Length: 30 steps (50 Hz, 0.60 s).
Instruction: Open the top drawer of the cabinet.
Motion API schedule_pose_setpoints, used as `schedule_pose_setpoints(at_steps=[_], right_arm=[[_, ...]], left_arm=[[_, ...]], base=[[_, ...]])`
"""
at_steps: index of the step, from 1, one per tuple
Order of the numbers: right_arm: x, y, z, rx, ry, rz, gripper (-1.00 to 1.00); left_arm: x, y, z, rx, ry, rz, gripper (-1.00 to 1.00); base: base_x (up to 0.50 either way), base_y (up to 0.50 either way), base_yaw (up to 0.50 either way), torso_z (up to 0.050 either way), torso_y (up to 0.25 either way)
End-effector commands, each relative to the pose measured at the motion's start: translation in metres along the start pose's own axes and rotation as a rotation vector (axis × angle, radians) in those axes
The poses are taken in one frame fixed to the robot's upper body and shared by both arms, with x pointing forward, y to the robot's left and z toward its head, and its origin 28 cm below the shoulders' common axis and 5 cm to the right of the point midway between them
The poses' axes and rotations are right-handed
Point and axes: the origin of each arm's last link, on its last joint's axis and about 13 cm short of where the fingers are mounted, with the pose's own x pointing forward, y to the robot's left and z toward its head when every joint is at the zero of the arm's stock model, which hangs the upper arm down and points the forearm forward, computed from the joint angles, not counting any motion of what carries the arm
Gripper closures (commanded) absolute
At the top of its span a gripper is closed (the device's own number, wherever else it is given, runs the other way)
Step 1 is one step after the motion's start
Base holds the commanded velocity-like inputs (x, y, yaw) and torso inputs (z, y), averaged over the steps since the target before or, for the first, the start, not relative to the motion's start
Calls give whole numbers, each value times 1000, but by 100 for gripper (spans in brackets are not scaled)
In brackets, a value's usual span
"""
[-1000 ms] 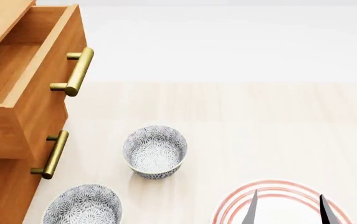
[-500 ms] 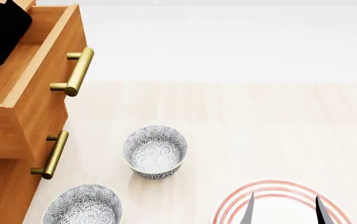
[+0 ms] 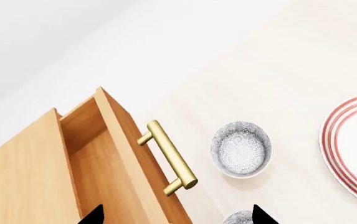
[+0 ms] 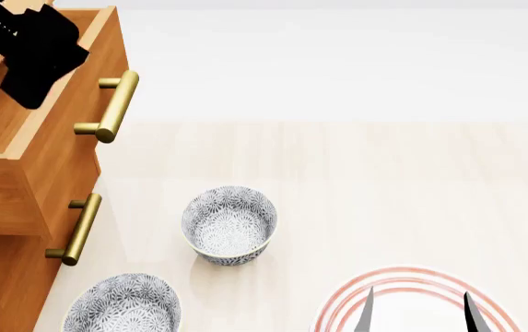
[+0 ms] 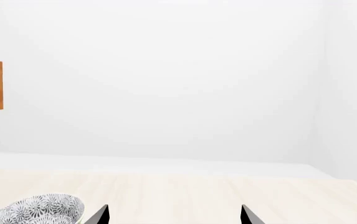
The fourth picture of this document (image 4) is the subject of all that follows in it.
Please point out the grey floral patterned bowl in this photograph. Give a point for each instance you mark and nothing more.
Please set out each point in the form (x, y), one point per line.
(229, 224)
(123, 306)

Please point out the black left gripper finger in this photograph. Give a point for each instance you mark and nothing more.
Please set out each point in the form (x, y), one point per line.
(28, 86)

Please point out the white plate with red rings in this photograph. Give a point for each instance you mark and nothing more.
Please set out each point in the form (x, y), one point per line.
(411, 304)

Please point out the wooden cabinet drawer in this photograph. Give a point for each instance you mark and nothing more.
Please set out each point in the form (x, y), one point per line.
(5, 283)
(65, 114)

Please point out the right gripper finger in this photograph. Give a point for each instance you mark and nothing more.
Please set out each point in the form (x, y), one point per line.
(474, 316)
(366, 314)

